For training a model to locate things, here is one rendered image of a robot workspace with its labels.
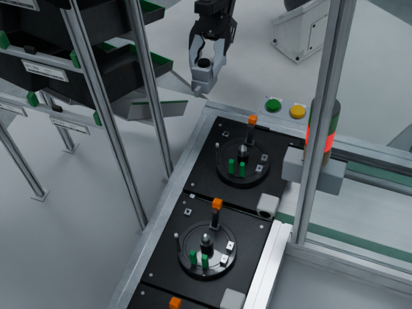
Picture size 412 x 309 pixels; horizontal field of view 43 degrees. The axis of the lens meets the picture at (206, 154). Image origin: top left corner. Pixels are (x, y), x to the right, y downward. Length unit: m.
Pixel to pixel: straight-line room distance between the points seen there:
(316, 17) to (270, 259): 0.77
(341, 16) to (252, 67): 1.02
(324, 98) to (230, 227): 0.53
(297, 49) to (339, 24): 0.98
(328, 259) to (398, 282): 0.16
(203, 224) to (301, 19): 0.70
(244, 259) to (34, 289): 0.54
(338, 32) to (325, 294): 0.76
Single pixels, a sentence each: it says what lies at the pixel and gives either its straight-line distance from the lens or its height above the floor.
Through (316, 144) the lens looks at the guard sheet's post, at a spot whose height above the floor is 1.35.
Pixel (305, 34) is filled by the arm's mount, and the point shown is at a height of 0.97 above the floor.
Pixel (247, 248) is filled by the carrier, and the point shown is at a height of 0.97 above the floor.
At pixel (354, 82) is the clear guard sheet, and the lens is 0.81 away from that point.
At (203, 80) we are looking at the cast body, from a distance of 1.25.
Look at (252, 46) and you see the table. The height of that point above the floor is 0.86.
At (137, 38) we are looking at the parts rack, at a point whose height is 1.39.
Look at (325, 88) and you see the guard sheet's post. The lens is 0.83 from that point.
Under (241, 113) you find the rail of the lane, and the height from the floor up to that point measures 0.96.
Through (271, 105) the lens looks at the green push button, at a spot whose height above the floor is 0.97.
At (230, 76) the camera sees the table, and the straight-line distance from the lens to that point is 1.71.
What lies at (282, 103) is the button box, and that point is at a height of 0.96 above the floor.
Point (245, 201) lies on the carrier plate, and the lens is 1.31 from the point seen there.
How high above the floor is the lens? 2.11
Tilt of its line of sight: 55 degrees down
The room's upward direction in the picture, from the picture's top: 6 degrees counter-clockwise
